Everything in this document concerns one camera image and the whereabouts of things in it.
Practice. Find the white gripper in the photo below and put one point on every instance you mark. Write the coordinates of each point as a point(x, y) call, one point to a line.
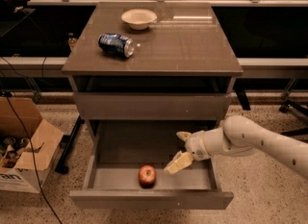
point(196, 146)

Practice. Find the red apple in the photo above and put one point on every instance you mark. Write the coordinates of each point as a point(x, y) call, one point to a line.
point(147, 175)

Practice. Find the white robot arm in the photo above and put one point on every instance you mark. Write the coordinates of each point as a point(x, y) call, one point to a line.
point(239, 136)

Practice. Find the open grey middle drawer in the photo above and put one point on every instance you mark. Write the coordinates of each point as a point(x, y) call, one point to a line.
point(121, 148)

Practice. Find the grey drawer cabinet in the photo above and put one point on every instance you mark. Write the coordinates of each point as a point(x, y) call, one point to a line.
point(183, 52)

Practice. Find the closed grey top drawer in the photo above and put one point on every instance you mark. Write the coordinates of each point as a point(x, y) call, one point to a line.
point(105, 106)

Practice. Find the black table leg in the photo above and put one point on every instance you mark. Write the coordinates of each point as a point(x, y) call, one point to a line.
point(66, 146)

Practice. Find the blue soda can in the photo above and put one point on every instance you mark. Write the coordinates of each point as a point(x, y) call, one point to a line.
point(116, 44)

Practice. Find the white bowl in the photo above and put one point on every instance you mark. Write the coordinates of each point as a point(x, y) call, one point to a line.
point(139, 19)

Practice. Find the small bottle behind cabinet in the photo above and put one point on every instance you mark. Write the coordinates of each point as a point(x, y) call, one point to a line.
point(72, 40)

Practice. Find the cardboard box with cans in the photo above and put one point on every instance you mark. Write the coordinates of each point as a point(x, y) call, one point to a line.
point(29, 144)

